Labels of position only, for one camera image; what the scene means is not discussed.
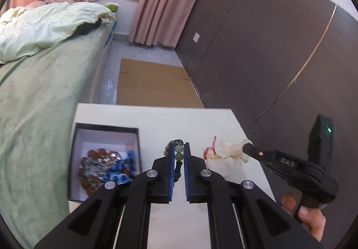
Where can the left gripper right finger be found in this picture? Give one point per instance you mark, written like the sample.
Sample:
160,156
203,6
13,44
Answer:
241,215

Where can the pink curtain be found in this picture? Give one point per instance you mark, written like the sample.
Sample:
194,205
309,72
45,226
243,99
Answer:
170,0

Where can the light green quilt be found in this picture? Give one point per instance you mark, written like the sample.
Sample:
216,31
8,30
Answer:
26,31

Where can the white wall socket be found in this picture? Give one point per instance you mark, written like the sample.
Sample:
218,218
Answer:
196,37

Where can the bed with green sheet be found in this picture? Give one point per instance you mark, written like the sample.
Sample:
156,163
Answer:
39,96

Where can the black jewelry box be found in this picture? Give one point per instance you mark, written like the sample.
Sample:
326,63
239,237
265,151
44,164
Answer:
89,156

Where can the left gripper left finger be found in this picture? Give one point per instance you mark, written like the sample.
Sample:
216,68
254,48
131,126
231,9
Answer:
116,215

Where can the flat cardboard sheet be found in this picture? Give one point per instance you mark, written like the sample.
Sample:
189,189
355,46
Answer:
150,84

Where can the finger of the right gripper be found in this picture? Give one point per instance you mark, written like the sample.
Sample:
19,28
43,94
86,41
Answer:
251,149

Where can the right hand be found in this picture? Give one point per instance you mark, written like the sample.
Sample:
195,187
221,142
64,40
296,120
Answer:
312,218

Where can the cream organza pouch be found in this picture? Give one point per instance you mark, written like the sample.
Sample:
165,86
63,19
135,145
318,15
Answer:
227,154

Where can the blue fabric flower ornament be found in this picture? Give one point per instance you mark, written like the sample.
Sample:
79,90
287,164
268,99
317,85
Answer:
121,168

